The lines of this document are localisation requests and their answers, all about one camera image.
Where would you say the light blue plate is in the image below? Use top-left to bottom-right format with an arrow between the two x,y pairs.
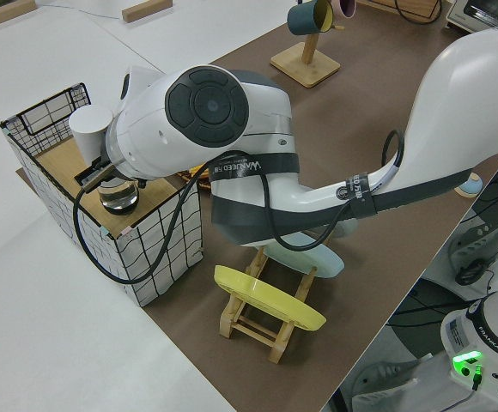
268,231 -> 345,281

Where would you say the wooden mug tree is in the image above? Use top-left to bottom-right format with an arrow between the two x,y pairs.
270,23 -> 343,89

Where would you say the brown table mat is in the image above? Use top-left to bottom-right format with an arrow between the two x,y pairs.
15,0 -> 498,412

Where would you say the wire mesh wooden shelf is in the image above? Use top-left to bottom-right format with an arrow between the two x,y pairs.
0,82 -> 205,308

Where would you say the dark blue mug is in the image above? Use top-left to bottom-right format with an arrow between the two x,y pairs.
286,0 -> 336,36

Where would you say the wooden plate rack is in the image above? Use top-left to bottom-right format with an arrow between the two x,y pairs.
217,246 -> 319,365

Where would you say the yellow plate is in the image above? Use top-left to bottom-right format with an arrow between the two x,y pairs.
213,264 -> 327,332

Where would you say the white toaster oven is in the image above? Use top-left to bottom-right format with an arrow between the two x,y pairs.
446,0 -> 498,35

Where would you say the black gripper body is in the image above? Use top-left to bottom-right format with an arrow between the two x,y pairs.
74,158 -> 105,186

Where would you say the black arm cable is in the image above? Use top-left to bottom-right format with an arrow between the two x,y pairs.
72,128 -> 405,285
393,0 -> 444,23

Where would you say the wooden block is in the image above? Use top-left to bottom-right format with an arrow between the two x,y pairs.
121,0 -> 175,24
0,0 -> 36,31

